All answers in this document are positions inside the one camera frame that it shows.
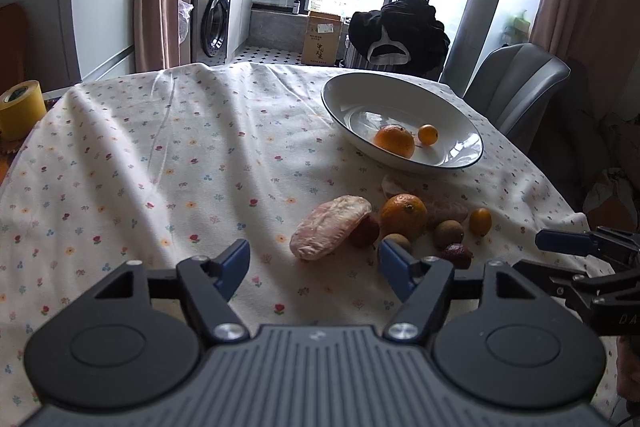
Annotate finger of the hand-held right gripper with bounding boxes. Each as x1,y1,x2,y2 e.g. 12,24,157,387
513,259,603,305
534,226,640,269

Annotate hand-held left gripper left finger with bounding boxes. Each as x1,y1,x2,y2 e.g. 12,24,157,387
92,238,251,343

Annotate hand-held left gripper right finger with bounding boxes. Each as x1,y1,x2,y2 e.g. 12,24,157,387
377,239,538,343

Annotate brown kiwi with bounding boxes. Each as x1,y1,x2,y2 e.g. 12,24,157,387
433,219,465,250
382,233,413,254

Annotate orange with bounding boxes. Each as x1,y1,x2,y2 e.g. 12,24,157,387
381,193,429,242
373,124,417,159

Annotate large peeled pomelo segment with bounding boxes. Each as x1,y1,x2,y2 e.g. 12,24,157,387
290,195,373,261

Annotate white bowl with dark rim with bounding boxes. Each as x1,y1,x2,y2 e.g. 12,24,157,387
321,72,484,172

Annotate crumpled plastic bag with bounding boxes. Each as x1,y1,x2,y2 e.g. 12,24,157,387
582,167,640,230

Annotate floral tablecloth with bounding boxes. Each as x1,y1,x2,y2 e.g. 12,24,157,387
0,62,621,427

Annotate grey chair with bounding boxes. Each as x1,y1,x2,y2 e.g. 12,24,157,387
463,43,572,152

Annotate white radiator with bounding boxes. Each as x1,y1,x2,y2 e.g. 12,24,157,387
342,41,398,70

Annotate cardboard box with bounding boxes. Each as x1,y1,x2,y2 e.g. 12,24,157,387
301,11,344,66

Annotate black clothes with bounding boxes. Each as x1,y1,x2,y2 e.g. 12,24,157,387
348,0,451,80

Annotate grey washing machine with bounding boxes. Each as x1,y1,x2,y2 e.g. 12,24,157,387
192,0,234,64

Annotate clear plastic bag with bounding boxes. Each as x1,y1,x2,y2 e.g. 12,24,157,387
177,0,195,44

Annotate white base cabinet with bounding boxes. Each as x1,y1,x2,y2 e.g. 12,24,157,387
227,0,259,58

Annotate yellow tape roll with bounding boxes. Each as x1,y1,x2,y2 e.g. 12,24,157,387
0,80,47,142

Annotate brown wooden board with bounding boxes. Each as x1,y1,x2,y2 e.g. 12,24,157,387
0,3,32,94

